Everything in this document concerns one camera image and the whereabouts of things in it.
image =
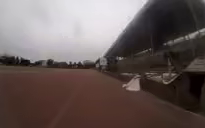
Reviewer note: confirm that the white sheet on ground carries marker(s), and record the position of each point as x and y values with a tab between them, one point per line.
133	84

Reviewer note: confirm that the row of distant trees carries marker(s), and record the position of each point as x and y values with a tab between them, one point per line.
46	62

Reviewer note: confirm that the dark roofed grandstand building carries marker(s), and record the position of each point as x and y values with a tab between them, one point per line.
170	40

